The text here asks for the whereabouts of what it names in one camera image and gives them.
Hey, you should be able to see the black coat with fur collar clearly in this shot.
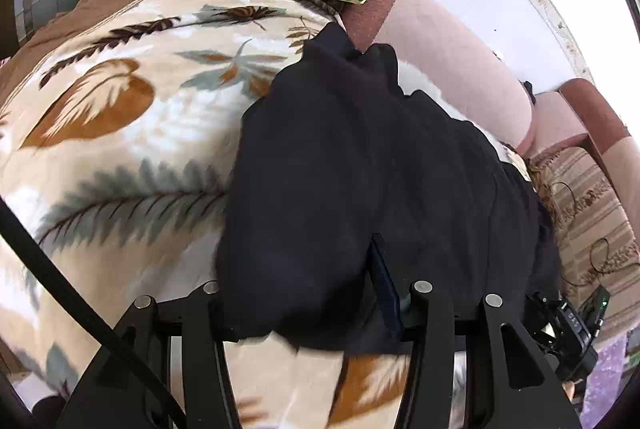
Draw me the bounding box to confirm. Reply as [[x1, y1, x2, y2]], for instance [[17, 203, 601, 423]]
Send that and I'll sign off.
[[215, 24, 561, 355]]

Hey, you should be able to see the striped beige floral pillow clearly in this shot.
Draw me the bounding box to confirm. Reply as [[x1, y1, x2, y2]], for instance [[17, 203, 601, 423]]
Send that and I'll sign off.
[[529, 146, 639, 347]]

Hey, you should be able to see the pink maroon side cushion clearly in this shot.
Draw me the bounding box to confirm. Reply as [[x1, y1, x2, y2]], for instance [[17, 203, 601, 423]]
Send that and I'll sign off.
[[526, 78, 640, 231]]

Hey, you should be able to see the pink bed headboard cushion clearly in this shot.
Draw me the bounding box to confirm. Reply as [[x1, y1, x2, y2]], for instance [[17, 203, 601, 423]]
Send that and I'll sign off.
[[341, 0, 534, 155]]

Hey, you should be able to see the leaf pattern beige blanket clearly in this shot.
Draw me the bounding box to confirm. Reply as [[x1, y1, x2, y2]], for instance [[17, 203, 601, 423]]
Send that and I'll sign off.
[[0, 0, 551, 429]]

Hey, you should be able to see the thin black cable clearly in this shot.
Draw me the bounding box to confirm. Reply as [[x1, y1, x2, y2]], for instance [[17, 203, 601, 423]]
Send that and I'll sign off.
[[549, 180, 640, 289]]

